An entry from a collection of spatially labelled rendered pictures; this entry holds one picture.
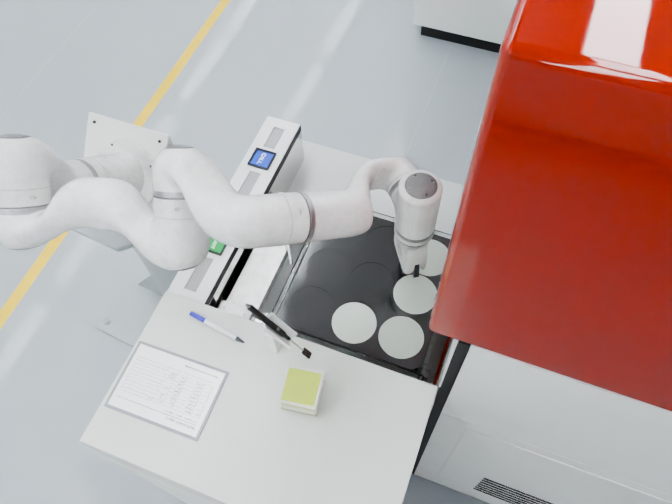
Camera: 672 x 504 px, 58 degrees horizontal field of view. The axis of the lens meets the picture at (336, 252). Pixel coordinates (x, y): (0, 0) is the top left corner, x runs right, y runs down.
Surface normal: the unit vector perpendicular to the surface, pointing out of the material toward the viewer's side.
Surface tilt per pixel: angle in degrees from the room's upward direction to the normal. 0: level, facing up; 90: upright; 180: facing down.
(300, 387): 0
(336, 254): 0
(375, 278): 0
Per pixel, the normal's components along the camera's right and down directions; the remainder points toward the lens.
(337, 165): -0.03, -0.50
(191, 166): 0.34, -0.50
